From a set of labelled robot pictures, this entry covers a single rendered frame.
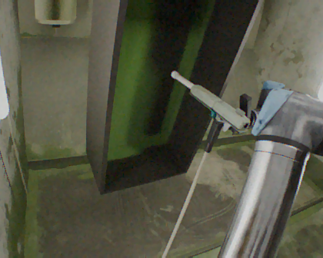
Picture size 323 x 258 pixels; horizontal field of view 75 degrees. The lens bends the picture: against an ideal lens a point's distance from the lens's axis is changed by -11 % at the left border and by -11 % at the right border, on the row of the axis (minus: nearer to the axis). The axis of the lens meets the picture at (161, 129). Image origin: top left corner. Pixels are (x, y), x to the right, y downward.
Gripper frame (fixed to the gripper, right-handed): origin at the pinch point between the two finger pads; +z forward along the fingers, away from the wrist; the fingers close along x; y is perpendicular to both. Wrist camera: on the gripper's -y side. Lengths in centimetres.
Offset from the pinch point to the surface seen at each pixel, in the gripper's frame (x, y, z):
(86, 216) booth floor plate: 52, 114, 28
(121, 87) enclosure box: 61, 17, 12
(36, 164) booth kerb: 115, 113, 56
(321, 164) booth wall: -2, 63, -190
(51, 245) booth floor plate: 37, 116, 56
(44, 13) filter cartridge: 145, -8, 49
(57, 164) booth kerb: 113, 114, 38
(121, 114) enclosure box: 64, 36, 7
